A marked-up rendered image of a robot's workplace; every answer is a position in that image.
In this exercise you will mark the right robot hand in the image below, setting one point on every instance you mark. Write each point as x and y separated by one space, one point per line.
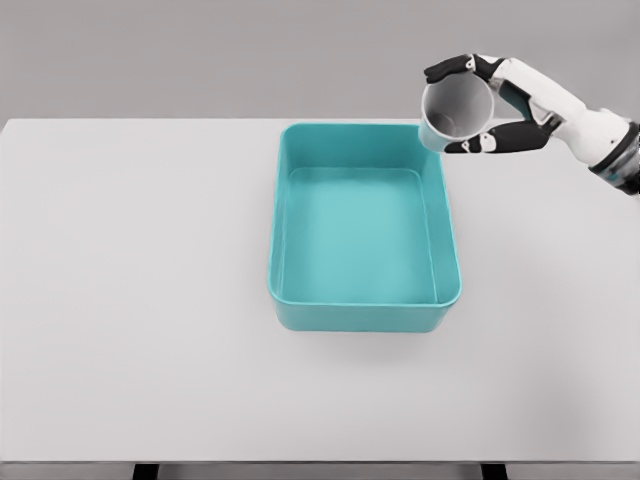
540 92

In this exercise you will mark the teal paper cup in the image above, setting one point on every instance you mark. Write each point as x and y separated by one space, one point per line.
452 112

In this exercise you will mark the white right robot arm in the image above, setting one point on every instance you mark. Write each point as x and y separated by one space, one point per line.
607 140

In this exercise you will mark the teal rectangular basket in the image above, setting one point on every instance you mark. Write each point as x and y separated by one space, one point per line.
362 230

